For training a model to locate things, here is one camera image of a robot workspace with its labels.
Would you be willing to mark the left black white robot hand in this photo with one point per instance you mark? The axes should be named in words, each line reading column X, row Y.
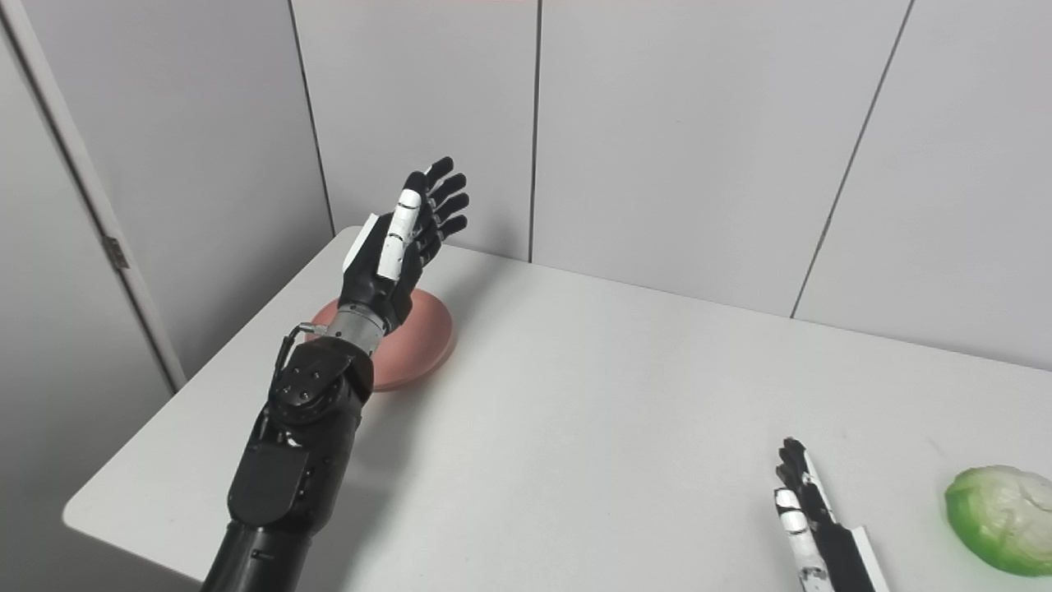
column 382, row 279

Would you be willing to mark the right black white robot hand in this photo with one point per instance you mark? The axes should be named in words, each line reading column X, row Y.
column 830, row 555

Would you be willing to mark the pink plate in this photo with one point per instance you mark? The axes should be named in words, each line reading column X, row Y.
column 419, row 337

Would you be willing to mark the green white toy cabbage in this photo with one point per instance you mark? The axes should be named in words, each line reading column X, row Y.
column 1003, row 518

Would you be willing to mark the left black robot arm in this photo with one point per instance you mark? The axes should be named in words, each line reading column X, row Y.
column 288, row 477

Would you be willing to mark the metal door hinge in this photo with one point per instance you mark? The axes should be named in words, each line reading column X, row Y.
column 116, row 252

